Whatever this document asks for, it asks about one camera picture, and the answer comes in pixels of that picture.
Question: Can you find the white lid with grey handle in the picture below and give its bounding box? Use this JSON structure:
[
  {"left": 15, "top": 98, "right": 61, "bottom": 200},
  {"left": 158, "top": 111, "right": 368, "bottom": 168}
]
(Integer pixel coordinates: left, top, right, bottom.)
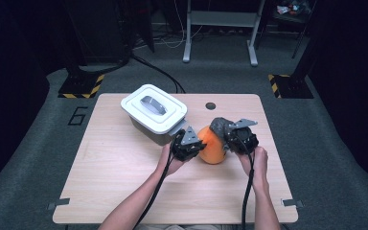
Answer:
[{"left": 120, "top": 83, "right": 189, "bottom": 135}]

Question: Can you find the orange plush toy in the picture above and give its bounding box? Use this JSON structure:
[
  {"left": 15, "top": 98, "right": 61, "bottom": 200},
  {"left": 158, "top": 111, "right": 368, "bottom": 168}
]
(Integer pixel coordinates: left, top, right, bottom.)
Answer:
[{"left": 196, "top": 125, "right": 228, "bottom": 166}]

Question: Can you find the black floor cable bundle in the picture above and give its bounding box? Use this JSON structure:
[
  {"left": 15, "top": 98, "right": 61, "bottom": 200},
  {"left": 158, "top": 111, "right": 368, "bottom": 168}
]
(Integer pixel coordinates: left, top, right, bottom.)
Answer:
[{"left": 130, "top": 55, "right": 187, "bottom": 94}]

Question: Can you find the grey tape strip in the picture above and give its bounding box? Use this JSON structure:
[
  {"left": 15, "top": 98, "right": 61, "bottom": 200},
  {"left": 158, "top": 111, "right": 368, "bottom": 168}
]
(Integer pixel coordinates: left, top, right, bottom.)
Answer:
[
  {"left": 282, "top": 198, "right": 304, "bottom": 208},
  {"left": 47, "top": 197, "right": 71, "bottom": 211}
]

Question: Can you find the black stand base striped edge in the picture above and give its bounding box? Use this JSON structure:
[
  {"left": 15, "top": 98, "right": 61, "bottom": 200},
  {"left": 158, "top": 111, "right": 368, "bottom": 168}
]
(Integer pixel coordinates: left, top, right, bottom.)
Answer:
[
  {"left": 57, "top": 72, "right": 105, "bottom": 100},
  {"left": 267, "top": 74, "right": 314, "bottom": 100}
]

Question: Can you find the white desk frame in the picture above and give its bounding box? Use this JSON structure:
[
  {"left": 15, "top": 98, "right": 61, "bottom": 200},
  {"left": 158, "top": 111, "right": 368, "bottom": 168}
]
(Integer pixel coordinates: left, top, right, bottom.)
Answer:
[{"left": 182, "top": 0, "right": 266, "bottom": 67}]

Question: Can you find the white floor cable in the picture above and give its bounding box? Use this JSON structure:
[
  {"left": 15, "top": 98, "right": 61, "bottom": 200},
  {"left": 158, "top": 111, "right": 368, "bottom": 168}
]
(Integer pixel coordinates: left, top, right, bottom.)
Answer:
[{"left": 159, "top": 0, "right": 205, "bottom": 50}]

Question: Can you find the person's right hand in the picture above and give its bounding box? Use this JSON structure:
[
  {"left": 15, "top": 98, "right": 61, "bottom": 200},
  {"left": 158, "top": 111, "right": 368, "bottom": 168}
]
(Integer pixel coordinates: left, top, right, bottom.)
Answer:
[{"left": 238, "top": 146, "right": 269, "bottom": 190}]

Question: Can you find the grey cloth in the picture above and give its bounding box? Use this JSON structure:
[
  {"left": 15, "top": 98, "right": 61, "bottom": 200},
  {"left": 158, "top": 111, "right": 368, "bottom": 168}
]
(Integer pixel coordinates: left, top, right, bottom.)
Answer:
[{"left": 209, "top": 117, "right": 238, "bottom": 145}]

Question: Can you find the black cabinet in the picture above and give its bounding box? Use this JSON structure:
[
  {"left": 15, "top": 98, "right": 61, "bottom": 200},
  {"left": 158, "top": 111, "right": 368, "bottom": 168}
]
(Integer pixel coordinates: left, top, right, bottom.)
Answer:
[{"left": 66, "top": 0, "right": 132, "bottom": 64}]

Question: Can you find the colourful clutter on dark shelf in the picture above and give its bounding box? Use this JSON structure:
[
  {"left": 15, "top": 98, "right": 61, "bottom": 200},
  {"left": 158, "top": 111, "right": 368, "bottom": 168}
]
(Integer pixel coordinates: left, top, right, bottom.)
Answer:
[{"left": 276, "top": 0, "right": 312, "bottom": 17}]

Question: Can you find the thick black looped floor cable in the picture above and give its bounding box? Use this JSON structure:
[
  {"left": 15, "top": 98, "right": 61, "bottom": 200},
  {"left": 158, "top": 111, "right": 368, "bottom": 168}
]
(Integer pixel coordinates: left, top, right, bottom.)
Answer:
[{"left": 76, "top": 54, "right": 132, "bottom": 75}]

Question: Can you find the left hand-held gripper black cable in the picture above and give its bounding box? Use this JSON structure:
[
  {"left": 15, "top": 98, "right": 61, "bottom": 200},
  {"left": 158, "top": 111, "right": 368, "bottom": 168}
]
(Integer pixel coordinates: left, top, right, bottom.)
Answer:
[{"left": 133, "top": 142, "right": 176, "bottom": 230}]

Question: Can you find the hand-held gripper black cable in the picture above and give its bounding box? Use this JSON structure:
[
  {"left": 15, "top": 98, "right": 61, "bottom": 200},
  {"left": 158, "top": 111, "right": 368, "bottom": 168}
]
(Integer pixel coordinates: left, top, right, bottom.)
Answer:
[
  {"left": 240, "top": 138, "right": 256, "bottom": 230},
  {"left": 133, "top": 142, "right": 176, "bottom": 230}
]

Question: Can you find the person's left hand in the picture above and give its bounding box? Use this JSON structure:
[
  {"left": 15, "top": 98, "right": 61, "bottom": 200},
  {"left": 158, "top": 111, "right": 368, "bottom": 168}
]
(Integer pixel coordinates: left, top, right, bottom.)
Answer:
[{"left": 155, "top": 143, "right": 190, "bottom": 177}]

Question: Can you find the grey clear storage box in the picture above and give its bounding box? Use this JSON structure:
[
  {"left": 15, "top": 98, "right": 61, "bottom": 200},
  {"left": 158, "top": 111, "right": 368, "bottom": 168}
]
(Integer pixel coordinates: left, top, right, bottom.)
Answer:
[{"left": 128, "top": 115, "right": 189, "bottom": 148}]

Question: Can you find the right hand-held gripper black cable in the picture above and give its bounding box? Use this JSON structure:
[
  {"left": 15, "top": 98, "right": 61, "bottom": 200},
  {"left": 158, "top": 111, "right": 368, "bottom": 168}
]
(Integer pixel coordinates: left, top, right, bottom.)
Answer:
[{"left": 240, "top": 138, "right": 256, "bottom": 230}]

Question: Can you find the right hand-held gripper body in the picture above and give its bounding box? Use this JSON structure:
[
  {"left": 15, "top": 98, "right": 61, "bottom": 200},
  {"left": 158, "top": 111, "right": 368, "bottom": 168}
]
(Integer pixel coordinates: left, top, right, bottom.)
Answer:
[{"left": 226, "top": 118, "right": 260, "bottom": 155}]

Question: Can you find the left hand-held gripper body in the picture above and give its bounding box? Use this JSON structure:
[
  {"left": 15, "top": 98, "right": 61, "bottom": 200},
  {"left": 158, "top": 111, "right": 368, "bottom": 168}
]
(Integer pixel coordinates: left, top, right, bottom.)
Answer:
[{"left": 171, "top": 126, "right": 204, "bottom": 162}]

